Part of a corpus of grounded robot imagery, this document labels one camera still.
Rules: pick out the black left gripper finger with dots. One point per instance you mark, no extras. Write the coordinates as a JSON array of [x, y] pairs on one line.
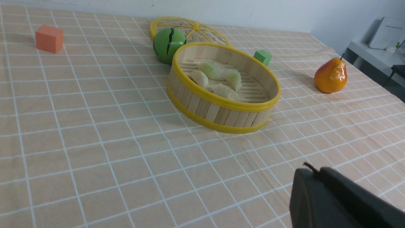
[[325, 198]]

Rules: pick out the white dumpling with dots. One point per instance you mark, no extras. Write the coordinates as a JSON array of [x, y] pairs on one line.
[[199, 78], [226, 92]]

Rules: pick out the green dumpling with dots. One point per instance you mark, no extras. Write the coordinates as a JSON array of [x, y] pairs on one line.
[[211, 70], [233, 77]]

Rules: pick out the bamboo steamer tray yellow rim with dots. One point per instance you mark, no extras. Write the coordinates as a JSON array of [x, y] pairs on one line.
[[259, 93]]

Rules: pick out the bamboo steamer lid yellow rim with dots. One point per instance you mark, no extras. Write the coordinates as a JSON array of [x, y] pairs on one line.
[[193, 30]]

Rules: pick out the orange yellow toy pear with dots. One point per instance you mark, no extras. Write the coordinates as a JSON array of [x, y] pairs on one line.
[[331, 77]]

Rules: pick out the grey side shelf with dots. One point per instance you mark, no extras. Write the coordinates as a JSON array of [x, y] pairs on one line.
[[360, 55]]

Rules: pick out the green foam cube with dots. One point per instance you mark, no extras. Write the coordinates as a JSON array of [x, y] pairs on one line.
[[263, 56]]

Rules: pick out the white box on shelf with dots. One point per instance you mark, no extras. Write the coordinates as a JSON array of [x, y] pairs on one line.
[[389, 33]]

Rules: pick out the green watermelon toy ball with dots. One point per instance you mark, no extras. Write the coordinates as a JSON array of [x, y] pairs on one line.
[[166, 42]]

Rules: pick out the checkered beige tablecloth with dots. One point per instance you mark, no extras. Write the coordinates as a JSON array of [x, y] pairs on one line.
[[89, 138]]

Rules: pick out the orange foam cube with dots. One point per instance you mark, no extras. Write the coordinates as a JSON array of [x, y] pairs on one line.
[[49, 38]]

